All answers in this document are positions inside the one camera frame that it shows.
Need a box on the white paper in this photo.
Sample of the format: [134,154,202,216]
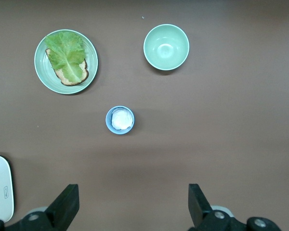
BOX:
[111,107,133,130]

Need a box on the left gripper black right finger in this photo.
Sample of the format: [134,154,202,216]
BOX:
[187,183,284,231]

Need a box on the blue plastic cup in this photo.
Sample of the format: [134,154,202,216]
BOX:
[105,105,135,135]

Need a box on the toasted bread slice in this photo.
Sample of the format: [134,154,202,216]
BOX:
[45,48,89,87]

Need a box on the green lettuce leaf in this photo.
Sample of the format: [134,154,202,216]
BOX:
[43,31,87,83]

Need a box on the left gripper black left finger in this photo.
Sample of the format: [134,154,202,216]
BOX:
[0,184,80,231]

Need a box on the pale green round plate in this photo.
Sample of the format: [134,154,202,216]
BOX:
[34,29,99,95]

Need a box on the pale green bowl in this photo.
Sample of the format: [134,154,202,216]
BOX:
[143,23,190,71]

